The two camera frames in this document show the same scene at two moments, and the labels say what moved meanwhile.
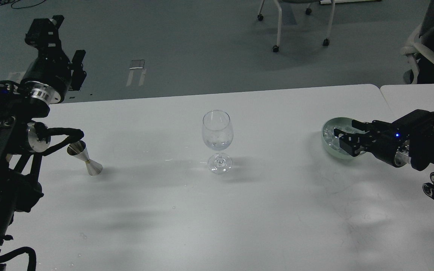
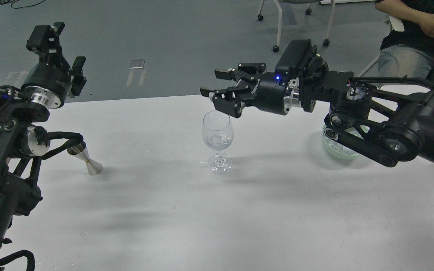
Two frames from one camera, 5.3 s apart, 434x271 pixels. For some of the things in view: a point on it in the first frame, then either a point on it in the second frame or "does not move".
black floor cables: [3, 2] does not move
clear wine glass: [217, 130] does not move
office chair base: [326, 42] does not move
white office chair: [431, 49] to [395, 24]
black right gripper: [382, 139] to [272, 92]
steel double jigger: [78, 149] does not move
